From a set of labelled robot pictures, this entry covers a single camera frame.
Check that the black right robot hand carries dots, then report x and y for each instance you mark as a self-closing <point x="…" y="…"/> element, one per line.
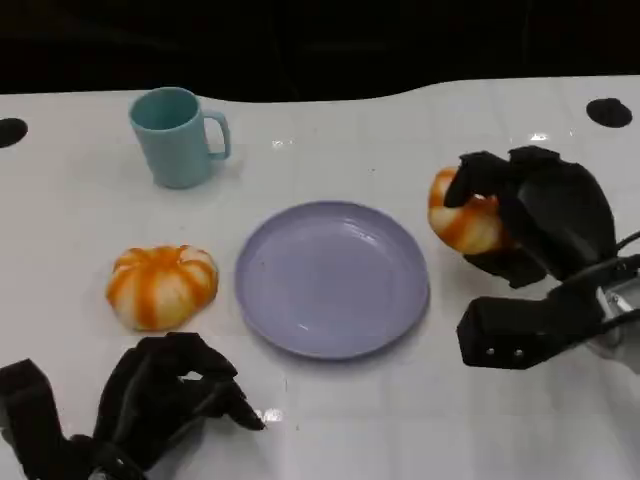
<point x="565" y="215"/>

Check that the lilac plate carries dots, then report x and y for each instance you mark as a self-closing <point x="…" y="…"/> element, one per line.
<point x="332" y="280"/>

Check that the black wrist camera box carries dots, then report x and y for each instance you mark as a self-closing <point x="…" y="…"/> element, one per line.
<point x="525" y="325"/>
<point x="27" y="410"/>

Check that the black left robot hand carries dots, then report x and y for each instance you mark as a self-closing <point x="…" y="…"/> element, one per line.
<point x="142" y="395"/>

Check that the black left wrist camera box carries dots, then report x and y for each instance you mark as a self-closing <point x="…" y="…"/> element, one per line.
<point x="27" y="410"/>

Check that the orange and white bread roll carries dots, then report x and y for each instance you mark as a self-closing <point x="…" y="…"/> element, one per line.
<point x="160" y="290"/>
<point x="465" y="225"/>

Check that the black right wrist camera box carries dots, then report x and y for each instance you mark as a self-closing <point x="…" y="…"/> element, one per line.
<point x="525" y="325"/>

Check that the pale green mug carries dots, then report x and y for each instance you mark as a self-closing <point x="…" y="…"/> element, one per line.
<point x="172" y="142"/>

